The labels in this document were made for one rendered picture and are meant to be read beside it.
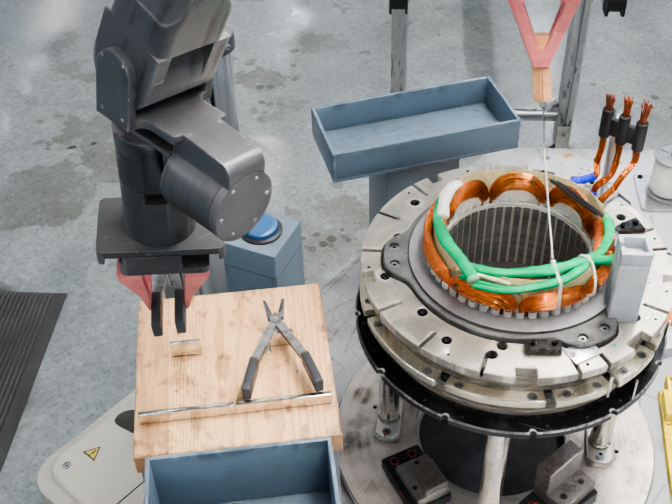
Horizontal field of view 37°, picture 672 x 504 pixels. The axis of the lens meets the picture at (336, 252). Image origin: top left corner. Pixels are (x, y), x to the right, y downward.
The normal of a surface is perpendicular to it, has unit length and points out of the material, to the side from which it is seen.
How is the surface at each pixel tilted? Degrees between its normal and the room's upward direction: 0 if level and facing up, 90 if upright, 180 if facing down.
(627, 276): 90
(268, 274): 90
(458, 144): 90
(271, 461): 90
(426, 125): 0
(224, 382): 0
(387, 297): 0
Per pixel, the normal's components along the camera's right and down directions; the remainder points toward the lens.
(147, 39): -0.61, 0.44
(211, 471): 0.12, 0.67
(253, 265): -0.41, 0.63
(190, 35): 0.66, 0.72
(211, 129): 0.20, -0.72
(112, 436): -0.03, -0.73
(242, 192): 0.75, 0.50
